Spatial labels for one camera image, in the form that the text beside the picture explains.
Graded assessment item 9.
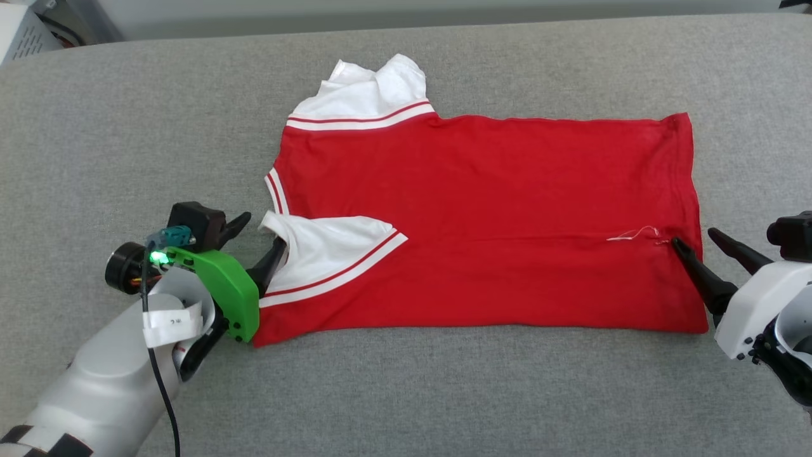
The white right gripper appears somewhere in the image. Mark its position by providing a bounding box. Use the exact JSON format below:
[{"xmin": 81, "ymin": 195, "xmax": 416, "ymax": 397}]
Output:
[{"xmin": 671, "ymin": 227, "xmax": 812, "ymax": 362}]

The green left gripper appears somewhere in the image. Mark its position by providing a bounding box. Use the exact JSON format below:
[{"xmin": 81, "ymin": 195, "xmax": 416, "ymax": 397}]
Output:
[{"xmin": 105, "ymin": 211, "xmax": 289, "ymax": 343}]

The white equipment box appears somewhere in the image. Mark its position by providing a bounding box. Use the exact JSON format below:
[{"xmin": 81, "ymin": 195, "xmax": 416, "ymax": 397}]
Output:
[{"xmin": 0, "ymin": 3, "xmax": 64, "ymax": 67}]

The white paper label tag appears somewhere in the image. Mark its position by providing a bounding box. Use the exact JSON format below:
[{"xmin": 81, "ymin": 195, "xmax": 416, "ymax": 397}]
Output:
[{"xmin": 143, "ymin": 301, "xmax": 204, "ymax": 348}]

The red and white shirt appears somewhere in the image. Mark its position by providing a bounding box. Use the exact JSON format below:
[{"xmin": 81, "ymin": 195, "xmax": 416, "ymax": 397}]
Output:
[{"xmin": 252, "ymin": 53, "xmax": 710, "ymax": 348}]

